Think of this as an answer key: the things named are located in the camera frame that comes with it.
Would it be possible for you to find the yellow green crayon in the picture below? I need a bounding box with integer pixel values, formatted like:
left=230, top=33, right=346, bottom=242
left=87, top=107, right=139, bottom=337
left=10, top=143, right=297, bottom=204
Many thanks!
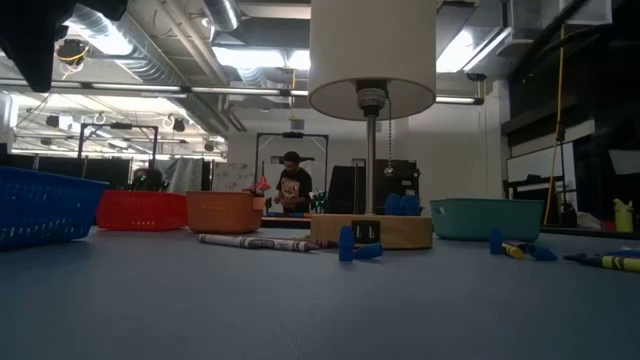
left=563, top=252, right=640, bottom=274

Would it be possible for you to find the red flower shaped object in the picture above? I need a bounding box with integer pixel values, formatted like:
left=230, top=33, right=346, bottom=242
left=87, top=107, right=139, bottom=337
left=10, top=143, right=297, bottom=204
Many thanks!
left=243, top=176, right=272, bottom=199

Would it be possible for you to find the yellow cable reel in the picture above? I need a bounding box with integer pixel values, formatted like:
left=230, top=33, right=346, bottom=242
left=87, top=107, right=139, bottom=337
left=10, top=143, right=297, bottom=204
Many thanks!
left=54, top=38, right=92, bottom=81

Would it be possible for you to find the whiteboard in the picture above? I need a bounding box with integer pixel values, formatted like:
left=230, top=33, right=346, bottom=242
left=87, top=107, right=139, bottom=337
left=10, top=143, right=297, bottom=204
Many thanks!
left=506, top=143, right=576, bottom=187

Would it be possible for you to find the teal plastic bin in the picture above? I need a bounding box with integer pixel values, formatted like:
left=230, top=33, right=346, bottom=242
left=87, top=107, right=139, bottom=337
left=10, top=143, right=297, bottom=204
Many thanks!
left=429, top=198, right=545, bottom=243

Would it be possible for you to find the blue plastic basket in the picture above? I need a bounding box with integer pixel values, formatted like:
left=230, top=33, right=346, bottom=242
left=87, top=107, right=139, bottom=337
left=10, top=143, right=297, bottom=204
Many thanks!
left=0, top=165, right=110, bottom=251

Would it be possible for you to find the metal lamp pole with socket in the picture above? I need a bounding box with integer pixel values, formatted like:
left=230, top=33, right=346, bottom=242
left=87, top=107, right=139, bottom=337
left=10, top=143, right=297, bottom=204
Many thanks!
left=355, top=79, right=389, bottom=216

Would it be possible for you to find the person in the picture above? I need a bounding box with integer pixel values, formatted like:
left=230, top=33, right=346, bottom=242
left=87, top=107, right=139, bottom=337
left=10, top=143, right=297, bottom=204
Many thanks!
left=273, top=150, right=314, bottom=215

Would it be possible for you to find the black box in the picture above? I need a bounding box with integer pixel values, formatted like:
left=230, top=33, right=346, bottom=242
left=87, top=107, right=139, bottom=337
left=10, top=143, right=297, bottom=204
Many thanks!
left=327, top=159, right=422, bottom=216

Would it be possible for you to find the black stand frame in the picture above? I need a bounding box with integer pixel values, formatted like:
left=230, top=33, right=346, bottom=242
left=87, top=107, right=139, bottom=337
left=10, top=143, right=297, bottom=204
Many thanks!
left=254, top=132, right=330, bottom=201

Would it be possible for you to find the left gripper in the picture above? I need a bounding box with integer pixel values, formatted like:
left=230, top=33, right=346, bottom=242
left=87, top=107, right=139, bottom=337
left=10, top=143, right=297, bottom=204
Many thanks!
left=0, top=0, right=129, bottom=94

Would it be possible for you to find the white lampshade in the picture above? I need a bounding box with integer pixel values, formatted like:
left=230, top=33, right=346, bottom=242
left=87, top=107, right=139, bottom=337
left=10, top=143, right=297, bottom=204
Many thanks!
left=307, top=0, right=438, bottom=121

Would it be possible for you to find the white crayon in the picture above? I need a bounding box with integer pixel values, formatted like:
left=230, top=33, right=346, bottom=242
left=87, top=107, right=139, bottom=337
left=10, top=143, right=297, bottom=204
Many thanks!
left=197, top=233, right=251, bottom=249
left=239, top=236, right=320, bottom=253

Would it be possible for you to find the lamp pull chain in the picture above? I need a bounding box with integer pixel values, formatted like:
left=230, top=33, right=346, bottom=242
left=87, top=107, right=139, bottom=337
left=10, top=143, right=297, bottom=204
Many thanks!
left=383, top=97, right=395, bottom=177

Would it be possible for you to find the yellow green bottle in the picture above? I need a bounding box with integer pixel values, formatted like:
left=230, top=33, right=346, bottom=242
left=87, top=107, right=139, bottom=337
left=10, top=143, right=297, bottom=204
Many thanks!
left=613, top=198, right=635, bottom=234

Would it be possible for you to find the red plastic basket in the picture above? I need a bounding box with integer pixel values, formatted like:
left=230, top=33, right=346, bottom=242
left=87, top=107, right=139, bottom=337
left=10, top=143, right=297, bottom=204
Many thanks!
left=96, top=189, right=189, bottom=232

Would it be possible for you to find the orange plastic bin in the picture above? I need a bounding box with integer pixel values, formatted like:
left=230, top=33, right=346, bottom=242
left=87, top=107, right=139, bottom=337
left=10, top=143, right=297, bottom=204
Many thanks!
left=185, top=190, right=266, bottom=235

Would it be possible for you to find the hanging yellow cable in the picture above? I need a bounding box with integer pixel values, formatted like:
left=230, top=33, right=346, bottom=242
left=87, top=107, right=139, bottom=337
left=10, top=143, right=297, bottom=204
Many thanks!
left=543, top=24, right=566, bottom=226

